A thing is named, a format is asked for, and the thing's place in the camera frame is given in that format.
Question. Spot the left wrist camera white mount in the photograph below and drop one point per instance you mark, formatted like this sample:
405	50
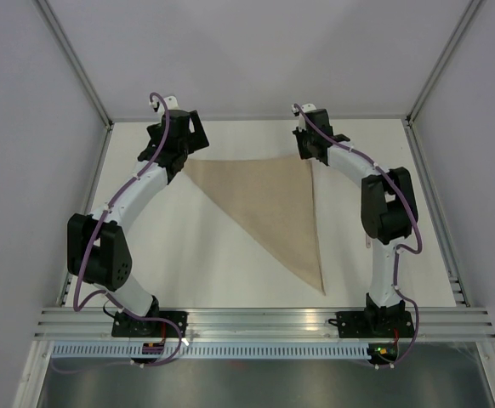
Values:
159	105

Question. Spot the left aluminium frame post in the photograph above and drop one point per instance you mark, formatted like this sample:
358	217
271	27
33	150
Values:
57	31

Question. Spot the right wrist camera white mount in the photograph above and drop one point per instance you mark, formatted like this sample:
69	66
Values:
300	111

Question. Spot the aluminium frame post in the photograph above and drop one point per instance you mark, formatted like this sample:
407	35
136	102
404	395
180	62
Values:
459	32
57	31

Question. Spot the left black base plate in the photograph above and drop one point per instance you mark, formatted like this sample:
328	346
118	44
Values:
127	326

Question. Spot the right aluminium frame post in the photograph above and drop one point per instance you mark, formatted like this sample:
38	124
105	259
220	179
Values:
459	32

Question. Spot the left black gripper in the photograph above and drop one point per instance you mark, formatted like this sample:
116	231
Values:
196	139

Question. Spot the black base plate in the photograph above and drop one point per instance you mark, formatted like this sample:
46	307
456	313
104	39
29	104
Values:
355	324
127	326

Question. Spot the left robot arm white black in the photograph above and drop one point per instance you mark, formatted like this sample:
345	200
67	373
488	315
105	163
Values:
97	248

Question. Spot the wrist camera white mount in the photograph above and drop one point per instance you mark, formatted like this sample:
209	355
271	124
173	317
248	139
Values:
300	111
159	105

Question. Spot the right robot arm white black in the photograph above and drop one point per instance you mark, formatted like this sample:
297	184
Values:
389	215

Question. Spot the aluminium front rail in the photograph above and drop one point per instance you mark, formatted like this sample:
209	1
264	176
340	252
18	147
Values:
455	324

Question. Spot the beige cloth napkin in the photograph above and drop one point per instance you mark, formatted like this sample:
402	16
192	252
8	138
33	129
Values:
273	200

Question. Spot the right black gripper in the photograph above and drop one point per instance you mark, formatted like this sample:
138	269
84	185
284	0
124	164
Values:
304	152

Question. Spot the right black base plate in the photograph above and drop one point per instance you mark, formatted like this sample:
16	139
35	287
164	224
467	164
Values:
355	324

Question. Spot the white slotted cable duct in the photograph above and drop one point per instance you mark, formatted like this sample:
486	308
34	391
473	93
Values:
213	350

